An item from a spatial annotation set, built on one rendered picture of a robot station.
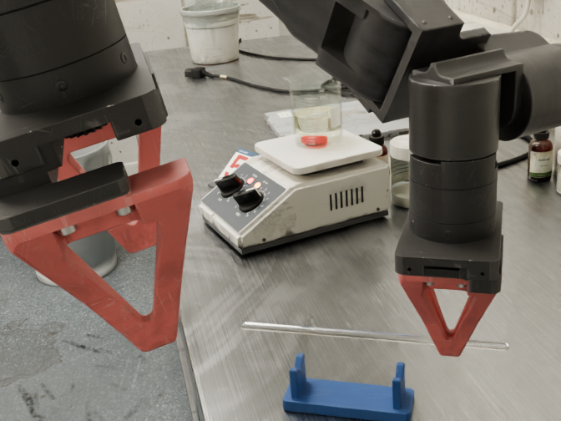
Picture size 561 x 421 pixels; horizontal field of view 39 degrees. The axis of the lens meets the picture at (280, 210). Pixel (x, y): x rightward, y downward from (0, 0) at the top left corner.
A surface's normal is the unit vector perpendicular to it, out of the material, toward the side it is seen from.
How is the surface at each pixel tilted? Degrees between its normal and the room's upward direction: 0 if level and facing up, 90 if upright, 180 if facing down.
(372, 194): 90
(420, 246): 1
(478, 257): 1
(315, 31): 99
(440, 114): 89
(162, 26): 90
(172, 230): 111
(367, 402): 0
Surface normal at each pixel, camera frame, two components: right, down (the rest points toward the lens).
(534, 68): 0.27, -0.54
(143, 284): -0.07, -0.92
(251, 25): 0.22, 0.36
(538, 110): 0.52, 0.44
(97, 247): 0.77, 0.25
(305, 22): -0.64, 0.48
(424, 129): -0.79, 0.28
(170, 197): 0.30, 0.65
